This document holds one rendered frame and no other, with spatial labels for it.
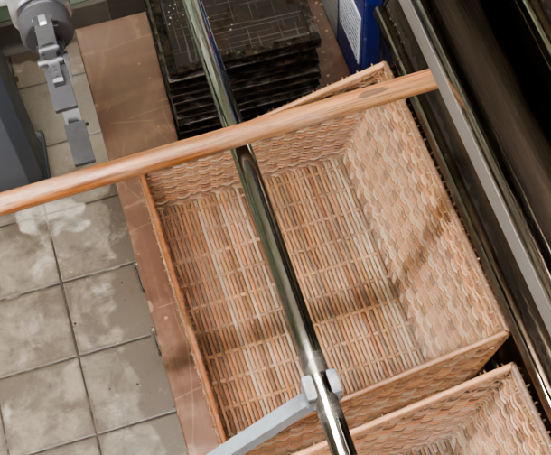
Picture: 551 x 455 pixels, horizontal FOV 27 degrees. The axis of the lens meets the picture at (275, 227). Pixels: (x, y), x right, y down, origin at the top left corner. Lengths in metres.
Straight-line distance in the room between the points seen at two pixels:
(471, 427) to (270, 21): 0.81
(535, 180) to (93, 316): 1.67
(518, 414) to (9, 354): 1.38
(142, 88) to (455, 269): 0.81
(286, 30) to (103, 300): 0.96
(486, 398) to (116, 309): 1.16
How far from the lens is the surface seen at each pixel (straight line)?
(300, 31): 2.09
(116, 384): 2.67
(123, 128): 2.29
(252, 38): 2.08
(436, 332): 1.98
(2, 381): 2.74
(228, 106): 1.57
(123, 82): 2.36
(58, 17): 1.65
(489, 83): 1.31
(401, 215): 2.02
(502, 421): 1.83
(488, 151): 1.23
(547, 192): 1.25
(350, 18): 2.21
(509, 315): 1.68
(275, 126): 1.51
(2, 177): 2.83
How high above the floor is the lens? 2.47
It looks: 62 degrees down
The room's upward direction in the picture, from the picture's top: 4 degrees counter-clockwise
